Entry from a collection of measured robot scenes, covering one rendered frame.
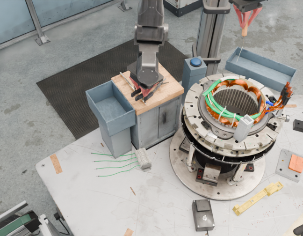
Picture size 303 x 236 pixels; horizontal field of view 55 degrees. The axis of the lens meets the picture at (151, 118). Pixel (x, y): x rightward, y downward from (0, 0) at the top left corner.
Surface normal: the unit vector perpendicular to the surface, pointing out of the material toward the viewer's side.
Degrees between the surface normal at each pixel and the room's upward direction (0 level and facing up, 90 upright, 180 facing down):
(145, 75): 92
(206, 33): 90
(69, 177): 0
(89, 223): 0
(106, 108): 0
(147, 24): 97
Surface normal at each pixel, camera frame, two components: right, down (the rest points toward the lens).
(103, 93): 0.54, 0.67
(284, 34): 0.00, -0.62
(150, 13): 0.00, 0.86
